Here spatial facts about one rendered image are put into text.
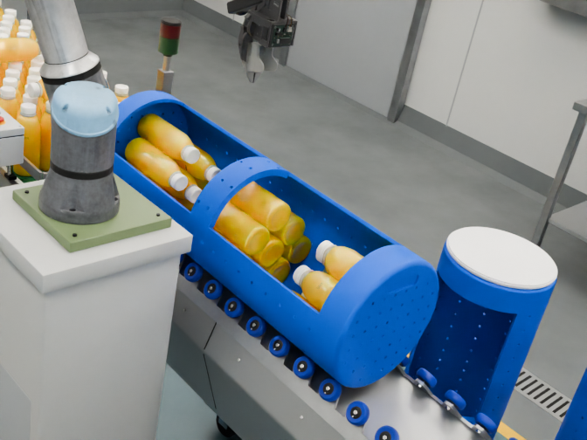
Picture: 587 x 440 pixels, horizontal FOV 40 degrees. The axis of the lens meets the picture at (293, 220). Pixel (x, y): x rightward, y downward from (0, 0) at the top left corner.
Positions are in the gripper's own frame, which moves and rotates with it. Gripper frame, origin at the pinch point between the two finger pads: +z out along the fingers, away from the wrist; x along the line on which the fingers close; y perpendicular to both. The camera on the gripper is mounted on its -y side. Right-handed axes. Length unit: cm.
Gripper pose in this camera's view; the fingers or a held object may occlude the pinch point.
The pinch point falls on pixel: (251, 75)
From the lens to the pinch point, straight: 172.5
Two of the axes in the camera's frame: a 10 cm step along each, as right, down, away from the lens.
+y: 6.5, 4.6, -6.0
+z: -1.8, 8.7, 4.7
